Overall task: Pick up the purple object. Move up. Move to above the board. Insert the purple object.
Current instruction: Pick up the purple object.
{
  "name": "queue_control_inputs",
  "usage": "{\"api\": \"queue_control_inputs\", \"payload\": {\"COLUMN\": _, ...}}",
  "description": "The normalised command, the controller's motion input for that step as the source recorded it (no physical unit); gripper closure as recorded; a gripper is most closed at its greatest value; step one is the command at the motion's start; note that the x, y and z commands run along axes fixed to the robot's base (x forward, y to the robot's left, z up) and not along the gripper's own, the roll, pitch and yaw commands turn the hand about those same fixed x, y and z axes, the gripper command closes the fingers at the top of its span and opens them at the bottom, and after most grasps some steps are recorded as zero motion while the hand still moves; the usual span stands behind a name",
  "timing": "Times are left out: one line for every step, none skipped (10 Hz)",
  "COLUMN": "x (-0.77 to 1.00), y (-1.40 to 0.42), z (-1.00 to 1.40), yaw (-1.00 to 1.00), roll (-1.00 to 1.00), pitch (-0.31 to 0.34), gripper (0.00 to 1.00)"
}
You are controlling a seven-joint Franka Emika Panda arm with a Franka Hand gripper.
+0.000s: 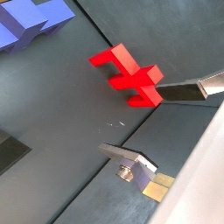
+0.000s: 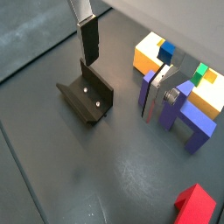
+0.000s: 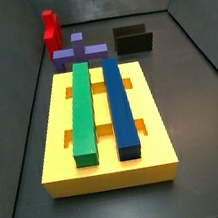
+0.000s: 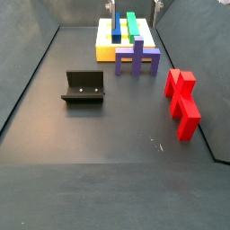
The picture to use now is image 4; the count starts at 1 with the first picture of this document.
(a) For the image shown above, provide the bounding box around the red three-legged block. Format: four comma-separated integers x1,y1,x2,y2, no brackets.
164,69,201,141

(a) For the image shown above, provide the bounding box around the black angle bracket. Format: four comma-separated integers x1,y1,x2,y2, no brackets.
61,70,104,102

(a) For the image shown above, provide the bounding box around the purple three-legged block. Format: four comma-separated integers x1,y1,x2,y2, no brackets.
115,36,161,76

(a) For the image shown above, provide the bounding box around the blue bar block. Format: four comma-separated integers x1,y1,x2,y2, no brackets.
111,13,121,44

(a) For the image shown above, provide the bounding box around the green bar block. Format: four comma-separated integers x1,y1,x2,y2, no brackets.
127,12,139,43

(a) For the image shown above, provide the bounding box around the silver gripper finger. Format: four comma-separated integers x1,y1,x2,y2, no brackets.
153,0,164,27
105,0,116,30

